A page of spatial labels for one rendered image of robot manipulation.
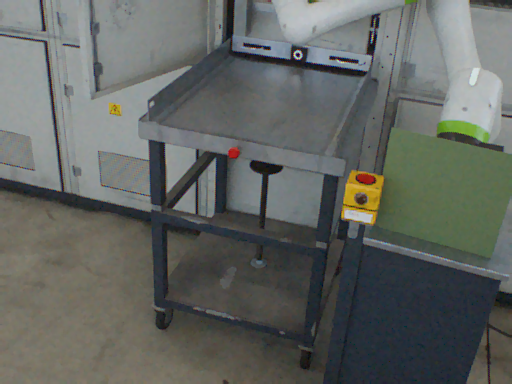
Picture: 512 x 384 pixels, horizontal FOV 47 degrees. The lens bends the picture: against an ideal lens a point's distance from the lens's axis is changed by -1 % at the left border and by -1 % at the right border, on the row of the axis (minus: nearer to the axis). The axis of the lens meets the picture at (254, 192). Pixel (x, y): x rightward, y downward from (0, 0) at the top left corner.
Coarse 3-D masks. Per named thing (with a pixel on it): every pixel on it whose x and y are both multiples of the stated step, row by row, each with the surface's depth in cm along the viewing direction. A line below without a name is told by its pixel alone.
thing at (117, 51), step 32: (96, 0) 179; (128, 0) 189; (160, 0) 201; (192, 0) 214; (96, 32) 180; (128, 32) 194; (160, 32) 206; (192, 32) 220; (96, 64) 185; (128, 64) 199; (160, 64) 212; (192, 64) 222; (96, 96) 188
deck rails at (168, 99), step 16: (224, 48) 224; (208, 64) 211; (224, 64) 221; (176, 80) 187; (192, 80) 200; (208, 80) 205; (368, 80) 211; (160, 96) 178; (176, 96) 189; (352, 96) 200; (160, 112) 179; (352, 112) 180; (336, 128) 176; (336, 144) 159
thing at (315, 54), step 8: (232, 40) 230; (248, 40) 227; (256, 40) 226; (264, 40) 226; (272, 40) 225; (232, 48) 231; (256, 48) 228; (264, 48) 227; (272, 48) 226; (280, 48) 225; (288, 48) 224; (312, 48) 221; (320, 48) 220; (272, 56) 227; (280, 56) 227; (288, 56) 226; (312, 56) 223; (320, 56) 222; (328, 56) 221; (336, 56) 220; (344, 56) 219; (352, 56) 218; (368, 56) 216; (328, 64) 222; (336, 64) 221; (344, 64) 221; (368, 64) 218
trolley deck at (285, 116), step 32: (256, 64) 224; (192, 96) 193; (224, 96) 194; (256, 96) 196; (288, 96) 198; (320, 96) 199; (160, 128) 173; (192, 128) 172; (224, 128) 173; (256, 128) 174; (288, 128) 175; (320, 128) 177; (352, 128) 178; (256, 160) 168; (288, 160) 165; (320, 160) 162
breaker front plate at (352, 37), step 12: (252, 12) 223; (264, 12) 222; (252, 24) 225; (264, 24) 224; (276, 24) 222; (348, 24) 214; (360, 24) 213; (252, 36) 227; (264, 36) 226; (276, 36) 225; (324, 36) 219; (336, 36) 218; (348, 36) 216; (360, 36) 215; (336, 48) 220; (348, 48) 218; (360, 48) 217
